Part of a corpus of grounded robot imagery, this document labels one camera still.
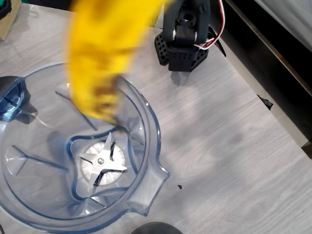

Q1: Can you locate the yellow spotted banana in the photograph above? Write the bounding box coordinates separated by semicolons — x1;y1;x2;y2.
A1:
63;0;173;126

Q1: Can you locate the black perforated arm base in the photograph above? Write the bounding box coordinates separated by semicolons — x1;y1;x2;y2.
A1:
154;30;210;73

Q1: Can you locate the clear plastic blender jar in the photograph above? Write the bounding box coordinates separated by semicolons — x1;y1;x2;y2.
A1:
0;62;171;234

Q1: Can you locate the steel blender blade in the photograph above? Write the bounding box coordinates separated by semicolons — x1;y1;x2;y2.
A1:
79;131;129;193

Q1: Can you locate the small black clamp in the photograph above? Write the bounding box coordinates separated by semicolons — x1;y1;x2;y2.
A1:
257;94;273;111

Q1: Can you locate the black round lid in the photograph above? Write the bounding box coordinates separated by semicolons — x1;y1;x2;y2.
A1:
131;221;182;234

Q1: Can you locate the cardboard box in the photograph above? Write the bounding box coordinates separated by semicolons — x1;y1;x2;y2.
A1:
0;0;22;41

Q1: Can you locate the black object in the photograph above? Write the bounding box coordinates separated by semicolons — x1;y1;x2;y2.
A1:
0;0;12;19

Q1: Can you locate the red white servo cable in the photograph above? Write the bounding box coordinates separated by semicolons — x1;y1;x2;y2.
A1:
194;0;225;51

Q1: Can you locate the dark metal rail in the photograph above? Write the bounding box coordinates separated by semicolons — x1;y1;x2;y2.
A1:
224;0;312;153

